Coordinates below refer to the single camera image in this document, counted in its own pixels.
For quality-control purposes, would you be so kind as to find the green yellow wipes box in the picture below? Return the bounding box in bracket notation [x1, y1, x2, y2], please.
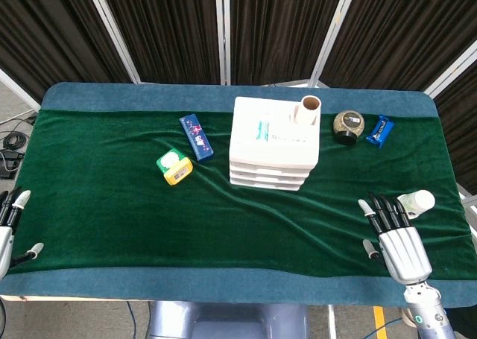
[155, 148, 194, 186]

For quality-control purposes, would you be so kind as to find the black cable bundle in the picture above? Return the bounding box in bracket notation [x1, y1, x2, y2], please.
[2, 130, 30, 151]

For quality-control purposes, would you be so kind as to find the round jar with black lid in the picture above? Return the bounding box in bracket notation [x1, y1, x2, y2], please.
[332, 110, 366, 146]

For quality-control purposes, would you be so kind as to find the clear plastic bottom drawer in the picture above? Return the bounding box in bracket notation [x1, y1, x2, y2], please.
[230, 177, 305, 191]

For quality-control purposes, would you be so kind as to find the white paper cup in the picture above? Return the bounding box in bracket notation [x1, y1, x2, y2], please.
[396, 189, 436, 221]

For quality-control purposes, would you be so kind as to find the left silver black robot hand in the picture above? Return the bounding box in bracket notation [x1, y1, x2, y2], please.
[0, 187, 45, 280]

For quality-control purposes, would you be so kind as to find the cream cardboard tube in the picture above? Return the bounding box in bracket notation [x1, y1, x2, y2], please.
[294, 95, 323, 126]

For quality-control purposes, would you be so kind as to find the clear plastic drawer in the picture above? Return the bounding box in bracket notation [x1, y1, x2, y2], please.
[230, 161, 314, 174]
[230, 177, 305, 191]
[230, 169, 309, 183]

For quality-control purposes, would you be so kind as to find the blue floor cable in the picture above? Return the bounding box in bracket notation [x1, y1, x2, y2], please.
[126, 301, 151, 332]
[368, 316, 406, 339]

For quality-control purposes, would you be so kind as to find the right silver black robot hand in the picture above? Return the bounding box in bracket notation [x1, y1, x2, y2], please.
[357, 192, 433, 283]

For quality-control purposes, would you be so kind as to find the green velvet cloth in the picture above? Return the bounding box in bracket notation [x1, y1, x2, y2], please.
[7, 109, 477, 280]

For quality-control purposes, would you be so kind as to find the blue table cover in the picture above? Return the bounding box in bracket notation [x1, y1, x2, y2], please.
[0, 81, 477, 308]

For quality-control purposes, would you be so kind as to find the black power adapter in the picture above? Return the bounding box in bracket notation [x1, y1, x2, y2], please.
[0, 149, 25, 180]

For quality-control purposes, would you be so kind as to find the blue pencil box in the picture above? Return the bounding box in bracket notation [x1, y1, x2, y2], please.
[178, 113, 215, 163]

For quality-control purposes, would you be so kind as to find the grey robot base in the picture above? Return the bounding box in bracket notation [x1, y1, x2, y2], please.
[146, 300, 310, 339]

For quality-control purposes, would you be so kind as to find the clear plastic drawer organizer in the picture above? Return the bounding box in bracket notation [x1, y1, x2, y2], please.
[229, 95, 321, 191]

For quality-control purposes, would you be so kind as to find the dark folding screen panel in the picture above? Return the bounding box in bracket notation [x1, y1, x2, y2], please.
[309, 0, 477, 94]
[83, 0, 232, 86]
[221, 0, 358, 86]
[0, 0, 142, 104]

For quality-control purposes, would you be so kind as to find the blue snack packet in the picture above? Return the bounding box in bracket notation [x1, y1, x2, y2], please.
[364, 114, 396, 149]

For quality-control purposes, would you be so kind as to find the teal white tube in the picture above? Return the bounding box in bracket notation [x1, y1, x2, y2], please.
[256, 120, 271, 142]

